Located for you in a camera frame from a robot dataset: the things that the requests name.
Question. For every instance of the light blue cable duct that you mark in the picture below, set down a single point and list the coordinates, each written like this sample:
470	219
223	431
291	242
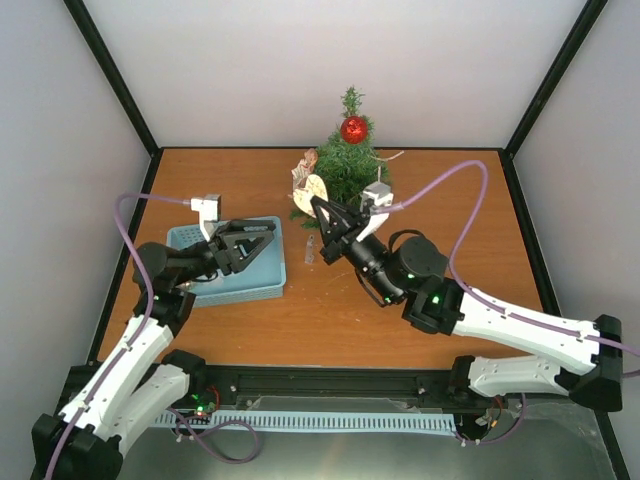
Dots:
331	422

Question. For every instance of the red ball ornament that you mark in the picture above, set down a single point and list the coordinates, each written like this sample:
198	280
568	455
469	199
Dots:
354	129

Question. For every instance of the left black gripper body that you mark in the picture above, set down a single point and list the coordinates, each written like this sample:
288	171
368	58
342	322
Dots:
222	256

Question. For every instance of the snowman ornament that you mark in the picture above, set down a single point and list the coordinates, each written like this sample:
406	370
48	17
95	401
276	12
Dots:
304	169

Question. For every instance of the small green christmas tree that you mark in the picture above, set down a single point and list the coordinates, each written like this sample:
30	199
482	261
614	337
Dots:
347	169

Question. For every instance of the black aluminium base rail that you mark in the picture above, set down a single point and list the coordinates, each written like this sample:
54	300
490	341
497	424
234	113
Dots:
325	387

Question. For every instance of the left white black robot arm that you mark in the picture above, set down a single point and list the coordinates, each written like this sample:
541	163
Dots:
93	433

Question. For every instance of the blue plastic basket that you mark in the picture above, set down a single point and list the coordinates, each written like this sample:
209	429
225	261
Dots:
263	279

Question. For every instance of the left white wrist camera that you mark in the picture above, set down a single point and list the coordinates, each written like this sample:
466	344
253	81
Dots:
209	213

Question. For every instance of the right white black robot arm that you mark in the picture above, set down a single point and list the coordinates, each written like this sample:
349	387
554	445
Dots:
573	358

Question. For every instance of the beige wooden heart ornament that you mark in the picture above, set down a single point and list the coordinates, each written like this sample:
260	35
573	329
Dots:
313	186

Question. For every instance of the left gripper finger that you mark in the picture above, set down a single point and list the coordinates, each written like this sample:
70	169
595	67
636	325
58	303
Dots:
237	225
245	247

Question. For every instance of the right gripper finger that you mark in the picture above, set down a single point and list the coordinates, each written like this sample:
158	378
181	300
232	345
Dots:
336	212
327	230

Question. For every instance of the clear plastic battery box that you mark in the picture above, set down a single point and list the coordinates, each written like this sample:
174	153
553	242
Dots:
310	250

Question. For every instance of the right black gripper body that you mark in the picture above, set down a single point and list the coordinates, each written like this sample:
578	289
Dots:
336	248

